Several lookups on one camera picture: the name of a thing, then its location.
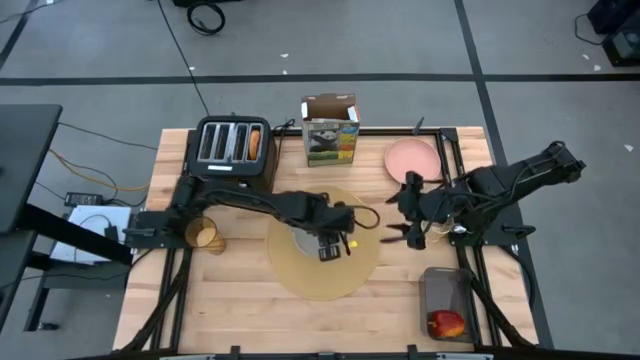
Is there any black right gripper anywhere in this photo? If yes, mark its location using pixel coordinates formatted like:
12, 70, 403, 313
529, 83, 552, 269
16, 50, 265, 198
379, 170, 432, 251

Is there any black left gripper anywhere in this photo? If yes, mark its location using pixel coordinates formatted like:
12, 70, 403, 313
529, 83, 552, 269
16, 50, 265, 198
318, 201, 358, 263

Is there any beige bowl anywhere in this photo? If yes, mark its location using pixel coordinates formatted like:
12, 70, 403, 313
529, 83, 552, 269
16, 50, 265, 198
291, 225, 332, 260

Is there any pink plate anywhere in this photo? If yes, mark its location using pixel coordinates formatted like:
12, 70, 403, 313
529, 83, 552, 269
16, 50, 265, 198
383, 137, 443, 185

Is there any clear container with red fruit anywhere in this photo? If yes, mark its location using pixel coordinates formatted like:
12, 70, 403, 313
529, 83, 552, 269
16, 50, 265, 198
418, 266, 477, 345

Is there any panda cereal box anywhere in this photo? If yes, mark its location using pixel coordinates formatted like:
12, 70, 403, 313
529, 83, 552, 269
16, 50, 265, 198
300, 92, 361, 168

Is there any toasted bagel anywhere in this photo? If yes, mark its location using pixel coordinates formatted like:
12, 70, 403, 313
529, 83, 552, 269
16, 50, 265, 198
248, 129, 262, 162

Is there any amber faceted cup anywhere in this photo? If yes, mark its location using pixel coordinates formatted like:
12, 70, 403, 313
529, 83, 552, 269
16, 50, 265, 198
184, 215, 227, 256

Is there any round woven placemat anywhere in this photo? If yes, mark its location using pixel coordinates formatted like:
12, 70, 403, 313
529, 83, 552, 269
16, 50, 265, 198
265, 185, 381, 302

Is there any red apple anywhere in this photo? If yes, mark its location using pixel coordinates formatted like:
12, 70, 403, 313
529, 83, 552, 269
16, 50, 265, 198
427, 309, 466, 340

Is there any black four-slot toaster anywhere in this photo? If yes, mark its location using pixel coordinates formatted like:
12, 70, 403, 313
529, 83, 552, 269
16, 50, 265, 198
188, 115, 277, 181

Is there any white flat box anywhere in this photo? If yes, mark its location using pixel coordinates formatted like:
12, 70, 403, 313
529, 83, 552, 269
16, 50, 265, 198
49, 204, 134, 266

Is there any black power adapter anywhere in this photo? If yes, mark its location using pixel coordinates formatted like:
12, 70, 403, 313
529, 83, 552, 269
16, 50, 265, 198
63, 191, 105, 208

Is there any black equipment box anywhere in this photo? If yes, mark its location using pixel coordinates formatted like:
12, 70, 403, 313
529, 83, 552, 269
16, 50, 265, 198
587, 0, 640, 68

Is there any black desk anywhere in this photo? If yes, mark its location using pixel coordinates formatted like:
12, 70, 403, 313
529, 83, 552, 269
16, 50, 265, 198
0, 103, 134, 332

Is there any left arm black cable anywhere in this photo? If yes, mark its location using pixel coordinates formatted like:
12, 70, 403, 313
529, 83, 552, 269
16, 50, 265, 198
349, 203, 382, 231

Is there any black toaster power cable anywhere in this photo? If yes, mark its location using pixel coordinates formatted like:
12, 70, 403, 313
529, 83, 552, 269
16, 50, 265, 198
272, 117, 297, 174

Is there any black table frame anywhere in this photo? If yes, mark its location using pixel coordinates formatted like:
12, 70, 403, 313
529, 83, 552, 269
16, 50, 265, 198
114, 125, 541, 360

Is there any long black floor cable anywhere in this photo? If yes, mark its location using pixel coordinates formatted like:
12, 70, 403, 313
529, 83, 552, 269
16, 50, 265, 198
156, 0, 212, 117

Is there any orange floor cable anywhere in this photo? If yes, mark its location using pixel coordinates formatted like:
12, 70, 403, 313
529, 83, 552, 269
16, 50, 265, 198
48, 148, 151, 194

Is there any coiled black floor cable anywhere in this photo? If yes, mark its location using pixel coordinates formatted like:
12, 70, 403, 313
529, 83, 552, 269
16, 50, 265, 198
186, 1, 227, 37

